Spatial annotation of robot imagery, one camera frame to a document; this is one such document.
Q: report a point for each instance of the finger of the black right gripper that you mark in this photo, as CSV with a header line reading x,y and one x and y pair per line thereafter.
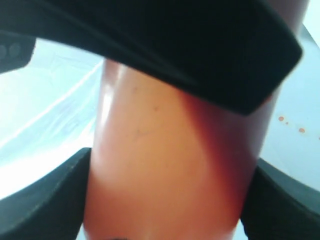
x,y
233,53

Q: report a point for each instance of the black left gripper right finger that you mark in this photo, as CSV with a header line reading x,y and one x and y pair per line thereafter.
x,y
278,207

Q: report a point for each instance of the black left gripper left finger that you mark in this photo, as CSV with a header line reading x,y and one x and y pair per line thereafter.
x,y
52,208

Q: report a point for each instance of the red ketchup squeeze bottle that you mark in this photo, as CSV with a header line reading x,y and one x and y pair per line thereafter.
x,y
167,164

